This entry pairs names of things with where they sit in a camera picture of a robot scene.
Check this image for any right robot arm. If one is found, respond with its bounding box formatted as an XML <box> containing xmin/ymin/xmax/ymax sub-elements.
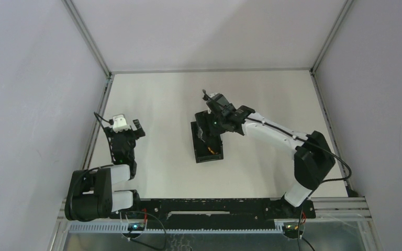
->
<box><xmin>196</xmin><ymin>92</ymin><xmax>352</xmax><ymax>218</ymax></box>

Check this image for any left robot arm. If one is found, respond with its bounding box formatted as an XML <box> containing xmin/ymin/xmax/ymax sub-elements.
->
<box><xmin>64</xmin><ymin>115</ymin><xmax>145</xmax><ymax>222</ymax></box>

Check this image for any black plastic bin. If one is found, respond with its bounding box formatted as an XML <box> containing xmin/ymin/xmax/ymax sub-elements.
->
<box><xmin>191</xmin><ymin>110</ymin><xmax>224</xmax><ymax>164</ymax></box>

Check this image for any left green circuit board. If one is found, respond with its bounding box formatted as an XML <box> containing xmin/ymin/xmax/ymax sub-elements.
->
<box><xmin>128</xmin><ymin>223</ymin><xmax>145</xmax><ymax>232</ymax></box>

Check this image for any green circuit board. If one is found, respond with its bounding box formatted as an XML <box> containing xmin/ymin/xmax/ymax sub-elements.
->
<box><xmin>283</xmin><ymin>224</ymin><xmax>298</xmax><ymax>232</ymax></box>
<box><xmin>128</xmin><ymin>223</ymin><xmax>145</xmax><ymax>232</ymax></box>

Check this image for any right green circuit board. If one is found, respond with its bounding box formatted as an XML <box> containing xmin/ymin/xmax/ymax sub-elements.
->
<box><xmin>283</xmin><ymin>224</ymin><xmax>298</xmax><ymax>232</ymax></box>

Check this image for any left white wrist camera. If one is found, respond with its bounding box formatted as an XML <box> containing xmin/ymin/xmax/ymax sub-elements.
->
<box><xmin>112</xmin><ymin>114</ymin><xmax>131</xmax><ymax>133</ymax></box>

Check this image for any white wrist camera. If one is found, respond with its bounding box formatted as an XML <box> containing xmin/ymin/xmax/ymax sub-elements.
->
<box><xmin>112</xmin><ymin>114</ymin><xmax>131</xmax><ymax>133</ymax></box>
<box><xmin>208</xmin><ymin>93</ymin><xmax>222</xmax><ymax>101</ymax></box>

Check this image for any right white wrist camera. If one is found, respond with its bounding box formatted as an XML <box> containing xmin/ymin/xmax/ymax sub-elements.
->
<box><xmin>208</xmin><ymin>93</ymin><xmax>222</xmax><ymax>101</ymax></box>

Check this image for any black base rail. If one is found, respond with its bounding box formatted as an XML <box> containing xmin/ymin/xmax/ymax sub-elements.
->
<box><xmin>110</xmin><ymin>198</ymin><xmax>316</xmax><ymax>232</ymax></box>

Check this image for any left black cable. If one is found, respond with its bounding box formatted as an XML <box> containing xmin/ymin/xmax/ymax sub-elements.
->
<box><xmin>119</xmin><ymin>210</ymin><xmax>168</xmax><ymax>251</ymax></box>

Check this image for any black cable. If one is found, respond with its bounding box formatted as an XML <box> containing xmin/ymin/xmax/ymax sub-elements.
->
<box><xmin>119</xmin><ymin>210</ymin><xmax>168</xmax><ymax>251</ymax></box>
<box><xmin>285</xmin><ymin>204</ymin><xmax>316</xmax><ymax>251</ymax></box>

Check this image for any grey slotted cable duct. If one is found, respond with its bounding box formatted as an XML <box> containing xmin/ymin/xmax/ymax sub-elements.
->
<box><xmin>65</xmin><ymin>221</ymin><xmax>288</xmax><ymax>234</ymax></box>

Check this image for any right black cable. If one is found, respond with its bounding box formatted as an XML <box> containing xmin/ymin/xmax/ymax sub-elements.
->
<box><xmin>285</xmin><ymin>204</ymin><xmax>316</xmax><ymax>251</ymax></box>

